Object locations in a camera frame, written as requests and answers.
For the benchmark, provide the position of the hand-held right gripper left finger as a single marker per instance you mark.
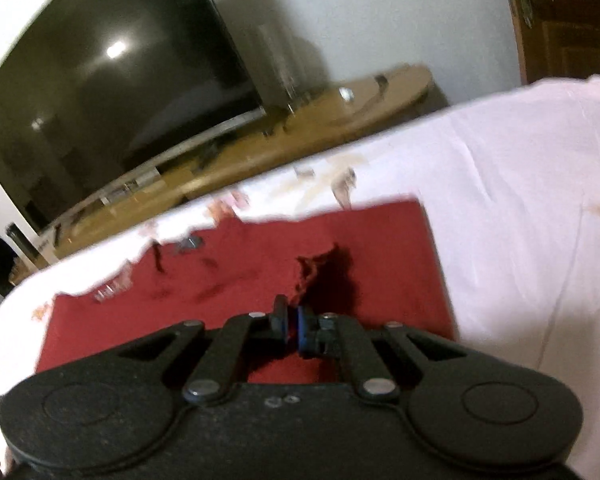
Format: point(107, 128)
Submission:
point(280, 321)

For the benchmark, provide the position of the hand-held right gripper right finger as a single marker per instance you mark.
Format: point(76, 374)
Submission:
point(305, 332)

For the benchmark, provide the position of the red cloth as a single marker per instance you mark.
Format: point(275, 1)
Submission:
point(385, 260)

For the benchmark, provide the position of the wooden television console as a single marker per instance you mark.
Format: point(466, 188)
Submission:
point(325, 125)

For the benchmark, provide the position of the silver set-top box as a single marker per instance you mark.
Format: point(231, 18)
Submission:
point(130, 184)

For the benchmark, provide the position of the small white object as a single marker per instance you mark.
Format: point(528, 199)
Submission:
point(346, 94)

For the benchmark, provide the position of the floral white bed sheet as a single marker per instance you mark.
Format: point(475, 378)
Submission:
point(520, 200)

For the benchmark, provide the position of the clear glass vase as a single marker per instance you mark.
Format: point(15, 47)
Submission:
point(277, 65)

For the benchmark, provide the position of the black flat screen television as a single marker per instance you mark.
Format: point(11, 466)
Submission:
point(110, 85)

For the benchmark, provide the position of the metal door latch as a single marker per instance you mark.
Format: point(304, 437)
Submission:
point(524, 0)

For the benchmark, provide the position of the brown wooden door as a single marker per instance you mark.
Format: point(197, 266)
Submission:
point(575, 20)

